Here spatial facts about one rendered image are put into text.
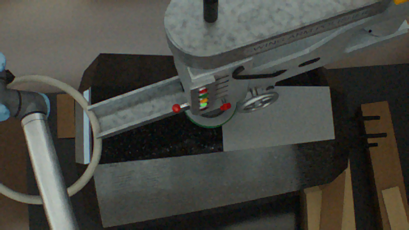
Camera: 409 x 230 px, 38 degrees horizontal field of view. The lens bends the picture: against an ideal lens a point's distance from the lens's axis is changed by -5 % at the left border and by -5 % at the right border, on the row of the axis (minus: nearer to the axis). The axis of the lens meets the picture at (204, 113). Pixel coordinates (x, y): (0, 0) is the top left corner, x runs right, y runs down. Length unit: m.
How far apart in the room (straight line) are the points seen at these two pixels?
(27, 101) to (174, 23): 0.57
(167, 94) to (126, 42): 1.29
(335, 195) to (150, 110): 1.19
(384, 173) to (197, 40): 1.84
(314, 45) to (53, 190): 0.94
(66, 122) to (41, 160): 1.54
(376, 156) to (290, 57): 1.40
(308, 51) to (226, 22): 0.41
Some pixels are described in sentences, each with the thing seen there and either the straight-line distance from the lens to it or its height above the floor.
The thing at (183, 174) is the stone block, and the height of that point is 0.76.
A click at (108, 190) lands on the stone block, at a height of 0.73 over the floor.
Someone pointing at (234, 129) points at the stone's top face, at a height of 0.82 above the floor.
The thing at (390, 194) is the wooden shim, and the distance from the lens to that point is 3.30.
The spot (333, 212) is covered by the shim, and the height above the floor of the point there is 0.26.
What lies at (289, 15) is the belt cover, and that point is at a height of 1.69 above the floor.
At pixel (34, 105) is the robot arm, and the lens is 2.01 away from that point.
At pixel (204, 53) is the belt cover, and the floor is 1.69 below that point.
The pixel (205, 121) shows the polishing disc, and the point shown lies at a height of 0.88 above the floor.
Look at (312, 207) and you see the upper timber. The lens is 3.09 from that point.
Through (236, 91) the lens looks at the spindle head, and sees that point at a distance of 2.10.
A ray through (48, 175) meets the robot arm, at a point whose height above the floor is 1.48.
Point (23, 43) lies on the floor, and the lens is 3.69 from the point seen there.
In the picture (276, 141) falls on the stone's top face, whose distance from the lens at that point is 2.53.
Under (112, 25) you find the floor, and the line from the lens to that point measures 3.61.
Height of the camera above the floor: 3.28
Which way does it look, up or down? 75 degrees down
